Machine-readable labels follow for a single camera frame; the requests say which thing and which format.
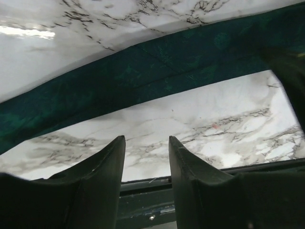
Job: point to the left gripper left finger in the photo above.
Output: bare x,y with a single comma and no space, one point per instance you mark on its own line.
84,196

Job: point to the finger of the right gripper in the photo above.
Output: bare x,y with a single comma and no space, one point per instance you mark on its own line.
289,68

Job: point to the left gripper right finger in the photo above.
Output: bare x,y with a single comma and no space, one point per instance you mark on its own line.
208,198

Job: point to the dark green tie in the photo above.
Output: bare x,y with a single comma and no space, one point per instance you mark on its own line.
164,66

